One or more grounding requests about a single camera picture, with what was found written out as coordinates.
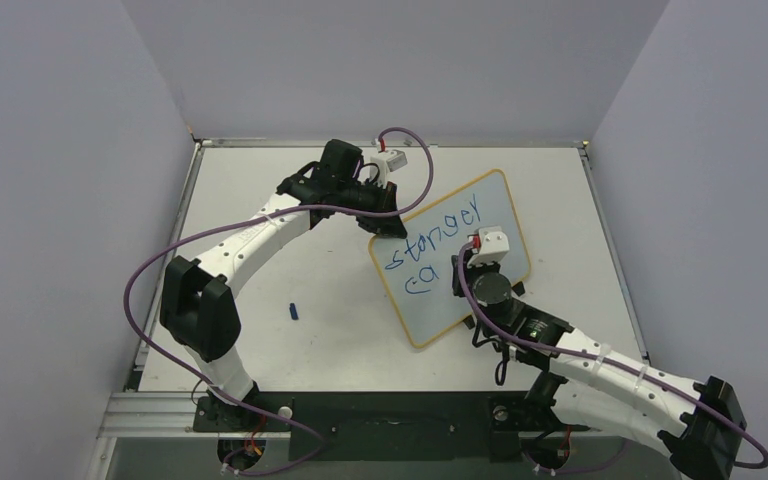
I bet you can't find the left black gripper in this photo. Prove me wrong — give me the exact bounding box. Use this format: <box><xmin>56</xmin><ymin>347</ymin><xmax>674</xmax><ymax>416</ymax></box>
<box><xmin>336</xmin><ymin>177</ymin><xmax>406</xmax><ymax>238</ymax></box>

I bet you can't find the yellow framed whiteboard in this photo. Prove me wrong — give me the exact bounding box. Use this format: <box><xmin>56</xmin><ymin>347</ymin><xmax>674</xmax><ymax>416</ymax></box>
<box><xmin>368</xmin><ymin>169</ymin><xmax>531</xmax><ymax>349</ymax></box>

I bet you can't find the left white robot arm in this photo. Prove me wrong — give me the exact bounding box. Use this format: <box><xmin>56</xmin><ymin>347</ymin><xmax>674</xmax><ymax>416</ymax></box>
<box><xmin>160</xmin><ymin>139</ymin><xmax>407</xmax><ymax>430</ymax></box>

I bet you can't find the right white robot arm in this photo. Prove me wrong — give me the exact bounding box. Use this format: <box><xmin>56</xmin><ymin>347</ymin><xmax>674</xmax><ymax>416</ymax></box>
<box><xmin>451</xmin><ymin>251</ymin><xmax>749</xmax><ymax>479</ymax></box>

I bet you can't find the right black whiteboard clip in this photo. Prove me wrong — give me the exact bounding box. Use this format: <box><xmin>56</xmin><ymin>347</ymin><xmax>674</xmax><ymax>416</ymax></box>
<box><xmin>512</xmin><ymin>282</ymin><xmax>526</xmax><ymax>296</ymax></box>

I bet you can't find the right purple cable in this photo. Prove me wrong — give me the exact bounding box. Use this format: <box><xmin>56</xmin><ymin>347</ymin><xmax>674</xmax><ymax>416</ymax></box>
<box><xmin>456</xmin><ymin>241</ymin><xmax>768</xmax><ymax>470</ymax></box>

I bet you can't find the purple cable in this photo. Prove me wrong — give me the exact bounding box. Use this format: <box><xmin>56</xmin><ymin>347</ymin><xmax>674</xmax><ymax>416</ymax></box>
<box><xmin>456</xmin><ymin>241</ymin><xmax>768</xmax><ymax>470</ymax></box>
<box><xmin>124</xmin><ymin>127</ymin><xmax>436</xmax><ymax>478</ymax></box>

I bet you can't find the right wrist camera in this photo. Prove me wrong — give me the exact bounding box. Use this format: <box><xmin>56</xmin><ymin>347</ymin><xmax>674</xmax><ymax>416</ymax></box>
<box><xmin>467</xmin><ymin>226</ymin><xmax>510</xmax><ymax>267</ymax></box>

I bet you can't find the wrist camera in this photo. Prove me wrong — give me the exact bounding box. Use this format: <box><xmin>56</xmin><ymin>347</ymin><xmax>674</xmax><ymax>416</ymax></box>
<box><xmin>368</xmin><ymin>149</ymin><xmax>408</xmax><ymax>185</ymax></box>
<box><xmin>467</xmin><ymin>226</ymin><xmax>510</xmax><ymax>267</ymax></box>

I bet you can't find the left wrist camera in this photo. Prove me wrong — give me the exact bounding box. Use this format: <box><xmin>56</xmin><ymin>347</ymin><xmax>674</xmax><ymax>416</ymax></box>
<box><xmin>368</xmin><ymin>149</ymin><xmax>408</xmax><ymax>185</ymax></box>

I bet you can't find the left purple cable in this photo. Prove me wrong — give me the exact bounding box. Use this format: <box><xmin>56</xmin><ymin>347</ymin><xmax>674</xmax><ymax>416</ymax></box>
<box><xmin>124</xmin><ymin>127</ymin><xmax>436</xmax><ymax>478</ymax></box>

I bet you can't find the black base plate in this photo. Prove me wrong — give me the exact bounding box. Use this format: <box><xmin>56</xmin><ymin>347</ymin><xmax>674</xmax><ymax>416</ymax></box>
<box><xmin>192</xmin><ymin>391</ymin><xmax>569</xmax><ymax>464</ymax></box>

